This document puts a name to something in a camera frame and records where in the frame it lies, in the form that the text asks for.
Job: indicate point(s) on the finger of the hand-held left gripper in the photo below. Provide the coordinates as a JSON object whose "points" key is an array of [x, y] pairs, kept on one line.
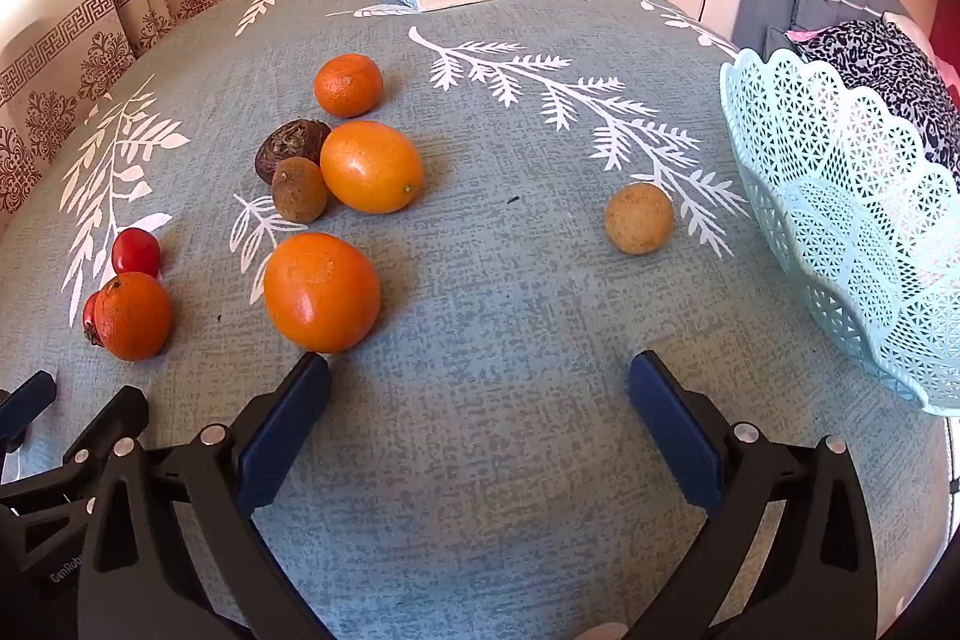
{"points": [[112, 415], [26, 404]]}

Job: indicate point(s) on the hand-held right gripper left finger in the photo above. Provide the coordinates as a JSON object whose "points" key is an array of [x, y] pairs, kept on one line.
{"points": [[281, 434]]}

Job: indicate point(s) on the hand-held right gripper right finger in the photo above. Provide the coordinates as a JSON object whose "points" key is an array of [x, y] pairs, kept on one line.
{"points": [[675, 437]]}

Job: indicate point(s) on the red tomato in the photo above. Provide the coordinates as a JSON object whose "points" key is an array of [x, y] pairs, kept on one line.
{"points": [[135, 251], [90, 316]]}

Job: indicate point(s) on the rough-skinned orange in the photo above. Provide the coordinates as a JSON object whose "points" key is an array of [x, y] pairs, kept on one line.
{"points": [[133, 315]]}

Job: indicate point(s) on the large round orange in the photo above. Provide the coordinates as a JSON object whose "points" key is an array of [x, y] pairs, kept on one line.
{"points": [[322, 291]]}

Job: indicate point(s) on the tan round fruit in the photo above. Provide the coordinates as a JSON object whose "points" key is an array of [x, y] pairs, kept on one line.
{"points": [[639, 218]]}

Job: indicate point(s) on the light blue lattice basket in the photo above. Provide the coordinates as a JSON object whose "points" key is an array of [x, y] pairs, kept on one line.
{"points": [[847, 220]]}

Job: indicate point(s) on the oval orange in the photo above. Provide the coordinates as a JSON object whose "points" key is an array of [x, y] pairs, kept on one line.
{"points": [[371, 168]]}

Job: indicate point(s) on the teal leaf-print tablecloth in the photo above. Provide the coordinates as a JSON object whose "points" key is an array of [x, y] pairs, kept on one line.
{"points": [[487, 310]]}

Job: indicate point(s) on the brown-green kiwi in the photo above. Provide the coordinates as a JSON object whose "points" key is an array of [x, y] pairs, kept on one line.
{"points": [[298, 190]]}

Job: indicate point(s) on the dark brown wrinkled fruit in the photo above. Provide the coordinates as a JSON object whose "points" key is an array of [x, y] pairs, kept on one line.
{"points": [[289, 144]]}

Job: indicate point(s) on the small round orange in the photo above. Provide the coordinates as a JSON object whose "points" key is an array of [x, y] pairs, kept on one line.
{"points": [[349, 85]]}

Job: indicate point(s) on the leopard print cloth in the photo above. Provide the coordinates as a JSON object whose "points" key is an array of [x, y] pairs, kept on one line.
{"points": [[892, 63]]}

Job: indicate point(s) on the grey headboard panel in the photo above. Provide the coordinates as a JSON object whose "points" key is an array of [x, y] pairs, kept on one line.
{"points": [[761, 3]]}

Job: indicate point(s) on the red cloth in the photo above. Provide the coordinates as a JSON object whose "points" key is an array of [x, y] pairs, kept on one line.
{"points": [[946, 25]]}

